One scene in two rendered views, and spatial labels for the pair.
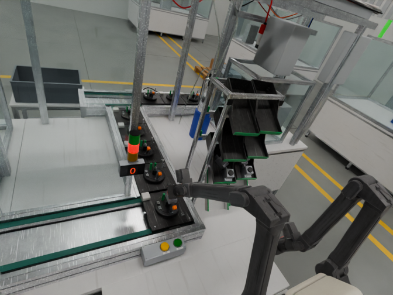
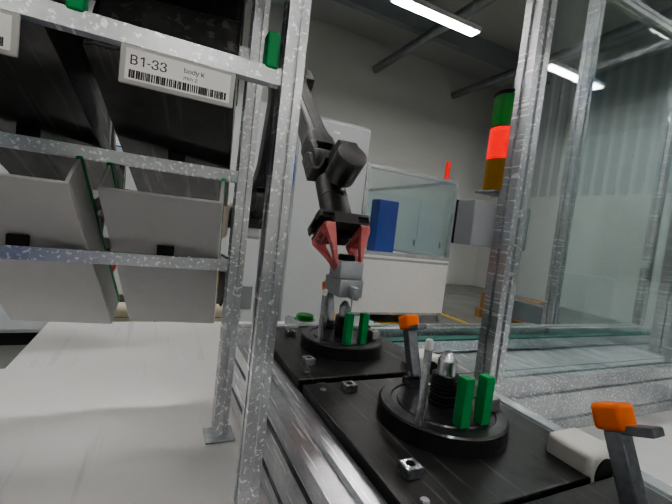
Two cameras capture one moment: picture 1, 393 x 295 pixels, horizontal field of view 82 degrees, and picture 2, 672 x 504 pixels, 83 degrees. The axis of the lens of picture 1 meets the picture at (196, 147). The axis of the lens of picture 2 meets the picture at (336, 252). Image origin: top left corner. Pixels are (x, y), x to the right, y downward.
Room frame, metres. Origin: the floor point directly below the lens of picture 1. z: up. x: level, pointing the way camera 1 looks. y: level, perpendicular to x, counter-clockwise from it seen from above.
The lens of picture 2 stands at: (1.49, 0.14, 1.17)
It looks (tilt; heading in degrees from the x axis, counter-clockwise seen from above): 4 degrees down; 189
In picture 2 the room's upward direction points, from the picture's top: 7 degrees clockwise
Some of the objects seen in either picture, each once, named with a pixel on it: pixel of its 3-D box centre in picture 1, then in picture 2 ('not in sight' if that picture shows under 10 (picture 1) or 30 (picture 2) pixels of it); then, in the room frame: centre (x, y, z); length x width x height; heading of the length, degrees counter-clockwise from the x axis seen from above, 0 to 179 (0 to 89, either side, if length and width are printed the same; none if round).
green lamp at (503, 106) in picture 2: (134, 137); (508, 113); (0.83, 0.28, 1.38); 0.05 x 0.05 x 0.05
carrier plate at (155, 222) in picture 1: (166, 208); (340, 351); (0.84, 0.06, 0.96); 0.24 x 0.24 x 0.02; 35
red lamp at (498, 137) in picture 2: (133, 146); (504, 145); (0.83, 0.28, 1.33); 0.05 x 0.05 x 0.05
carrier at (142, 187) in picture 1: (154, 171); (444, 384); (1.05, 0.21, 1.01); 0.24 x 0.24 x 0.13; 35
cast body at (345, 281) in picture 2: (171, 193); (347, 275); (0.84, 0.06, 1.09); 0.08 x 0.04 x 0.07; 34
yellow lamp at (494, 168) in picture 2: (132, 154); (500, 176); (0.83, 0.28, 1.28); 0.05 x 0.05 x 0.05
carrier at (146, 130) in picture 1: (136, 127); not in sight; (1.45, 0.49, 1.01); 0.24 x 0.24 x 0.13; 35
